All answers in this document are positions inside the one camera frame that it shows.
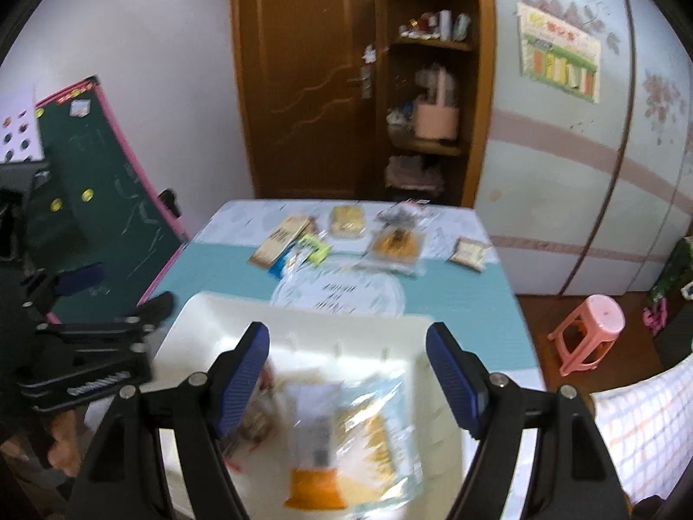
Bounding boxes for nut mix clear packet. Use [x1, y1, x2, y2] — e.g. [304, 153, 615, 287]
[220, 384, 278, 467]

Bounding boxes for large clear bag yellow wafers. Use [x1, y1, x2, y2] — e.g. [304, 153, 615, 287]
[281, 372, 429, 518]

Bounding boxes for beige long cracker packet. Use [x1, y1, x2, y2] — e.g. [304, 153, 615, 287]
[249, 215, 310, 269]

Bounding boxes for small beige biscuit packet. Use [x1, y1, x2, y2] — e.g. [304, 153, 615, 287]
[447, 237, 491, 273]

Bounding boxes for orange cracker clear packet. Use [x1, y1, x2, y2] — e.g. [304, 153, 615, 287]
[363, 225, 425, 275]

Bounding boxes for orange white long packet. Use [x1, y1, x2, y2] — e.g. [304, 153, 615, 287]
[284, 383, 347, 512]

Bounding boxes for teal round-print placemat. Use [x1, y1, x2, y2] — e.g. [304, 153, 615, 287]
[154, 242, 538, 371]

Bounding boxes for white plastic tray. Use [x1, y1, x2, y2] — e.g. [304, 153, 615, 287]
[83, 290, 543, 520]

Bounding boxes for blue white small packet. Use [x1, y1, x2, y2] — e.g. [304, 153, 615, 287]
[268, 247, 304, 280]

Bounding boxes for pink plastic stool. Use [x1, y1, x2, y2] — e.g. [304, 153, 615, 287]
[547, 295, 626, 377]

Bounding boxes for green small snack packet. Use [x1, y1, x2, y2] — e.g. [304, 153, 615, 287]
[298, 234, 332, 267]

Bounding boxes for yellow cake in clear wrap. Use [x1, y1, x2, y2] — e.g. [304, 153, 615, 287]
[329, 204, 366, 240]

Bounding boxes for silver crumpled snack wrapper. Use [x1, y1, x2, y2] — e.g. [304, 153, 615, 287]
[377, 200, 436, 229]

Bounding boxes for checked white bedsheet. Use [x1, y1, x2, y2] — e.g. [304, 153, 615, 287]
[591, 357, 693, 504]

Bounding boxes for folded cloth on shelf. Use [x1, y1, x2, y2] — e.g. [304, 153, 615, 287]
[384, 156, 444, 196]

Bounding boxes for pink basket on shelf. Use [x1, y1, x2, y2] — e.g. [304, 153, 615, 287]
[412, 66, 459, 141]

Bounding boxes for brown wooden door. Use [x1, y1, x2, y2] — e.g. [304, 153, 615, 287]
[231, 0, 383, 200]

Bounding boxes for wooden open shelf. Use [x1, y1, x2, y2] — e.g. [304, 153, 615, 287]
[376, 0, 495, 208]

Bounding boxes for green chalkboard pink frame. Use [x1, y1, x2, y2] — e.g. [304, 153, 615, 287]
[28, 76, 187, 323]

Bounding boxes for colourful wall poster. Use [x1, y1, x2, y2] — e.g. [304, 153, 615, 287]
[516, 1, 601, 104]

